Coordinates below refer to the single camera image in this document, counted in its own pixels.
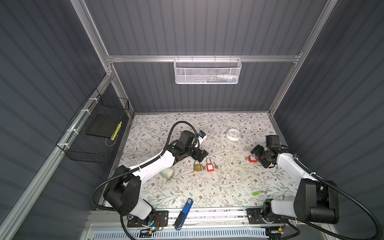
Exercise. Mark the brass padlock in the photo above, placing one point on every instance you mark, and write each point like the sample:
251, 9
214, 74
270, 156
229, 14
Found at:
198, 166

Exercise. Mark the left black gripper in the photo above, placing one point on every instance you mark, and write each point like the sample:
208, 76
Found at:
198, 151

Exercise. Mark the white round clock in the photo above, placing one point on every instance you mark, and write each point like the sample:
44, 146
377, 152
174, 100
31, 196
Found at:
233, 134

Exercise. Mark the black wire basket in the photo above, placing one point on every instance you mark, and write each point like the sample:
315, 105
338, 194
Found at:
80, 147

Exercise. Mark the red padlock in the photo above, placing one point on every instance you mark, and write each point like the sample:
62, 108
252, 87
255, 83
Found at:
253, 159
210, 166

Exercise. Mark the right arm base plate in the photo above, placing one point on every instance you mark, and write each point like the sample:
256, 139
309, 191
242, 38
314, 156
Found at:
259, 216

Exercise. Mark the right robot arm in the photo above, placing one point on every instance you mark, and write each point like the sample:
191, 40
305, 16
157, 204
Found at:
316, 201

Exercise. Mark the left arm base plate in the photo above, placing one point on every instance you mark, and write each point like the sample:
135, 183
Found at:
154, 219

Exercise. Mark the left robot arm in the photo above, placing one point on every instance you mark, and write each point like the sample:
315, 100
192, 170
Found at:
121, 192

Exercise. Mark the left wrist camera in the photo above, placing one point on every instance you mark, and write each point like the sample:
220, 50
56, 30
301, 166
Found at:
201, 136

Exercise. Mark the blue black utility knife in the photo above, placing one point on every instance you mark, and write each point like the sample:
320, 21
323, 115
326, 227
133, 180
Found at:
178, 224

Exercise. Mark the green marker pen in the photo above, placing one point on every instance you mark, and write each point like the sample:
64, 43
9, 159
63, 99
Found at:
263, 191

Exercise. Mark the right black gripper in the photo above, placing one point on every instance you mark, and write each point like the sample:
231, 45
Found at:
257, 151

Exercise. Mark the white wire mesh basket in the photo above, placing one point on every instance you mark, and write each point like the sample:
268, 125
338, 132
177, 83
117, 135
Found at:
207, 71

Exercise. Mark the black pad in basket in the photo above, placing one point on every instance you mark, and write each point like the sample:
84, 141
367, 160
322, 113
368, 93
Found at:
102, 126

